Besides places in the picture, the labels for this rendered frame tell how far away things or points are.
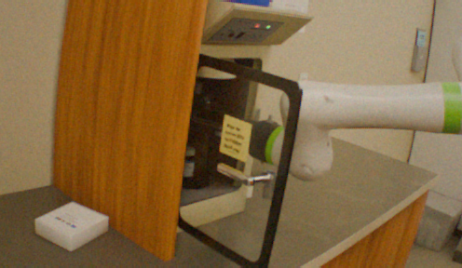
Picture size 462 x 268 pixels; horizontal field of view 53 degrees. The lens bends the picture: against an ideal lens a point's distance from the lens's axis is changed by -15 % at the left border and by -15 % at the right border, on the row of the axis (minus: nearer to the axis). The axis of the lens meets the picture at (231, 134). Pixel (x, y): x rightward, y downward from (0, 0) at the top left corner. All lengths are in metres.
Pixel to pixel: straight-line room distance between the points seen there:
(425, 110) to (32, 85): 1.00
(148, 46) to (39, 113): 0.47
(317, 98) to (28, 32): 0.77
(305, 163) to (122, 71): 0.45
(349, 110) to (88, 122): 0.63
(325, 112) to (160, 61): 0.35
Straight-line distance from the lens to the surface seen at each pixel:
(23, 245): 1.19
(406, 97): 1.08
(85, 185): 1.37
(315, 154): 1.13
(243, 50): 1.30
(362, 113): 1.07
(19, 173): 1.49
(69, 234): 1.16
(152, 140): 1.12
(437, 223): 3.80
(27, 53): 1.40
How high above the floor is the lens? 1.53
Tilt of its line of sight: 15 degrees down
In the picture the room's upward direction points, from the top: 9 degrees clockwise
